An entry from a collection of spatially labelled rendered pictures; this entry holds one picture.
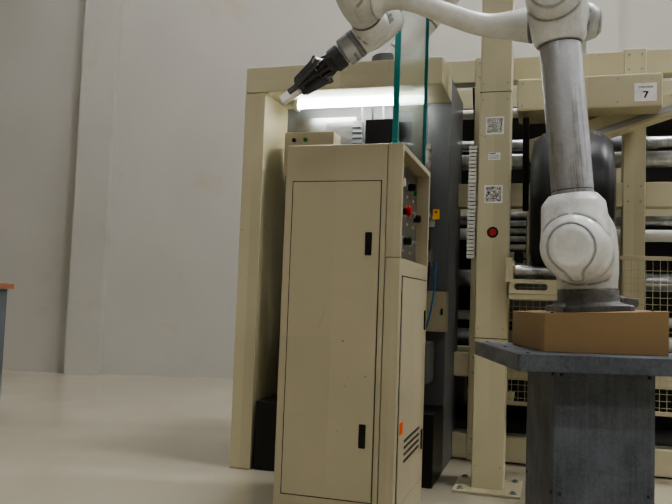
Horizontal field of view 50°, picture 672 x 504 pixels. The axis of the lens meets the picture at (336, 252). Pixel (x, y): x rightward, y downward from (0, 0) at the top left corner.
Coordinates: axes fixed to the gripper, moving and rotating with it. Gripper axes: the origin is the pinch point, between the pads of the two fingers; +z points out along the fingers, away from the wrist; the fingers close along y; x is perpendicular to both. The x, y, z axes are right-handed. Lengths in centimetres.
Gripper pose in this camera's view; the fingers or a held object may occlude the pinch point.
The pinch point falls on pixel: (289, 94)
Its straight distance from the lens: 229.3
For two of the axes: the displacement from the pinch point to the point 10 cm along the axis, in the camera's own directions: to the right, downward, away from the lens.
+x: -4.5, -7.5, 4.8
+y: 3.9, 3.2, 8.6
